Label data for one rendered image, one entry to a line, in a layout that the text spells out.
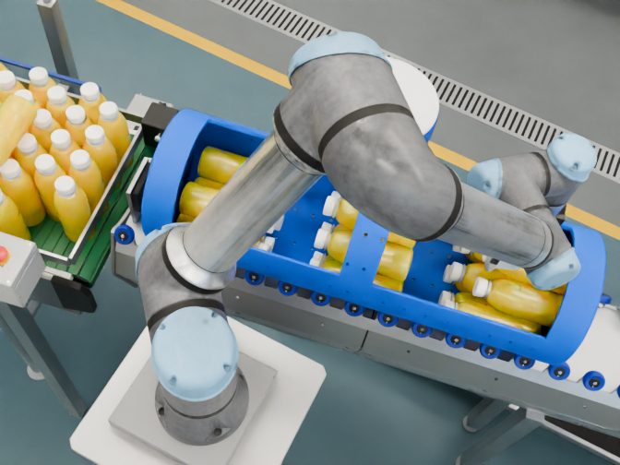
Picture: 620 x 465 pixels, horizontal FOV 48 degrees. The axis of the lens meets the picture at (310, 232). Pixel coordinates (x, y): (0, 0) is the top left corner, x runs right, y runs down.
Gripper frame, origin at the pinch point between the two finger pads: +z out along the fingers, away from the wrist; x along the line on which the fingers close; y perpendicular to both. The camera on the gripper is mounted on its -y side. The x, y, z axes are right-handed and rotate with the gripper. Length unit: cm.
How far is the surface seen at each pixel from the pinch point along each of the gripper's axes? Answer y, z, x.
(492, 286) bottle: 2.4, 2.3, -5.8
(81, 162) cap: -85, 6, -4
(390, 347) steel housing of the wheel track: -11.0, 27.7, -13.5
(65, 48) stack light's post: -110, 21, 35
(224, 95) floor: -94, 116, 113
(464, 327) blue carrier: -0.8, 5.0, -14.9
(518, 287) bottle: 6.9, 0.7, -5.2
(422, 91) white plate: -20, 12, 47
